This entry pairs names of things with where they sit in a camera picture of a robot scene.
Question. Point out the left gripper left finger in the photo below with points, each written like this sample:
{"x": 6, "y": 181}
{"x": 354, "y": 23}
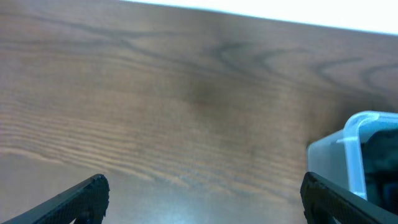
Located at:
{"x": 85, "y": 202}

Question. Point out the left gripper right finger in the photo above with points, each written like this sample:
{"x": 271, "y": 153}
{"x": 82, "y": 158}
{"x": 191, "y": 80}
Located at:
{"x": 326, "y": 202}

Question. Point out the red blue plaid cloth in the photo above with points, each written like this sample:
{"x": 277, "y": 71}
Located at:
{"x": 379, "y": 154}

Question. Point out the clear plastic storage bin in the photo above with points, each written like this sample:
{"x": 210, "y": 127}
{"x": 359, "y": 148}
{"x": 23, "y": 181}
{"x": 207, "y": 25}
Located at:
{"x": 338, "y": 157}

